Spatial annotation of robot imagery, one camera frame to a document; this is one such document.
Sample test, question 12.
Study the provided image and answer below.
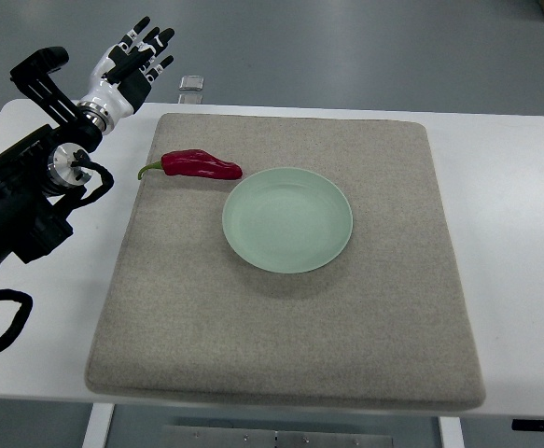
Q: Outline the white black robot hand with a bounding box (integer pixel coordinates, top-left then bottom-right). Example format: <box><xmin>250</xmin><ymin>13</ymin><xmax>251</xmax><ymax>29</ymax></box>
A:
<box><xmin>77</xmin><ymin>16</ymin><xmax>174</xmax><ymax>135</ymax></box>

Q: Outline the red chili pepper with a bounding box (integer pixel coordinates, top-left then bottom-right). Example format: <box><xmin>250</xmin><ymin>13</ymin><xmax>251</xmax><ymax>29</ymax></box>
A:
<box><xmin>137</xmin><ymin>149</ymin><xmax>243</xmax><ymax>180</ymax></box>

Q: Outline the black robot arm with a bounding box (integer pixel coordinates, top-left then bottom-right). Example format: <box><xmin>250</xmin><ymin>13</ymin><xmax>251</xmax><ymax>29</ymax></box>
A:
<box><xmin>0</xmin><ymin>47</ymin><xmax>114</xmax><ymax>264</ymax></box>

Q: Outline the light green plate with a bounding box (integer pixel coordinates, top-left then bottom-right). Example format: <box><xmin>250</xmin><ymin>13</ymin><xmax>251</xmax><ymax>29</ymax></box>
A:
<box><xmin>221</xmin><ymin>167</ymin><xmax>354</xmax><ymax>274</ymax></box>

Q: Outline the beige felt mat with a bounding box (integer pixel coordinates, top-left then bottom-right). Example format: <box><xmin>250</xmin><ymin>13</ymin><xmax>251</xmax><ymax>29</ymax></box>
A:
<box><xmin>85</xmin><ymin>113</ymin><xmax>485</xmax><ymax>411</ymax></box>

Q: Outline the white table leg left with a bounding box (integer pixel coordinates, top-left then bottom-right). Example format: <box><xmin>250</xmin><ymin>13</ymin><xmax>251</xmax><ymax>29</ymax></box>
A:
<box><xmin>81</xmin><ymin>403</ymin><xmax>115</xmax><ymax>448</ymax></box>

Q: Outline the white table leg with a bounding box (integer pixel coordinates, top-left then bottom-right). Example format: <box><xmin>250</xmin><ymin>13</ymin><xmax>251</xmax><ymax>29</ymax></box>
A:
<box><xmin>439</xmin><ymin>416</ymin><xmax>465</xmax><ymax>448</ymax></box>
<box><xmin>81</xmin><ymin>403</ymin><xmax>115</xmax><ymax>448</ymax></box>

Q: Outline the white table leg right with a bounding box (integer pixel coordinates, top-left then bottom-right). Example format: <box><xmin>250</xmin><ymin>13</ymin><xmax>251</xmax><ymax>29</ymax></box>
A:
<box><xmin>439</xmin><ymin>416</ymin><xmax>465</xmax><ymax>448</ymax></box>

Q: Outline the black table control panel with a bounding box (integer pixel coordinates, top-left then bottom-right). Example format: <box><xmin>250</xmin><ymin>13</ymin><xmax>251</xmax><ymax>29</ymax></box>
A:
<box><xmin>511</xmin><ymin>419</ymin><xmax>544</xmax><ymax>432</ymax></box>

